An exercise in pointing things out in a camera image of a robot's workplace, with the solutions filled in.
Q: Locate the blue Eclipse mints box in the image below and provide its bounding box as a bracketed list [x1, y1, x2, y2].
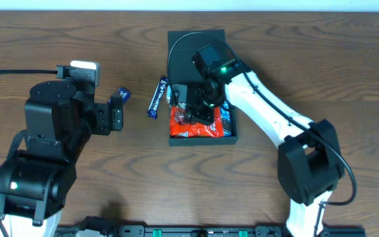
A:
[112, 87, 131, 103]

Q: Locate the blue Oreo cookie pack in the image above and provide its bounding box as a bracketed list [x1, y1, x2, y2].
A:
[220, 101, 232, 137]

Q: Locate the red Hacks candy bag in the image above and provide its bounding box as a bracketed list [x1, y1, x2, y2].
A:
[169, 107, 224, 138]

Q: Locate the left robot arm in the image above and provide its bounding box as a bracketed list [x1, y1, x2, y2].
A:
[0, 80, 123, 236]

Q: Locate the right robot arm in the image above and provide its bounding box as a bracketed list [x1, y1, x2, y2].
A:
[170, 45, 349, 236]

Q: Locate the purple Dairy Milk bar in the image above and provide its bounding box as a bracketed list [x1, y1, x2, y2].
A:
[147, 76, 168, 119]

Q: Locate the dark green open box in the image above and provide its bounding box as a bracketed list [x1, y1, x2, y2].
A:
[167, 29, 238, 146]

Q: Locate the black mounting rail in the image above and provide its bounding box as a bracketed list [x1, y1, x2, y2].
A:
[56, 215, 366, 237]

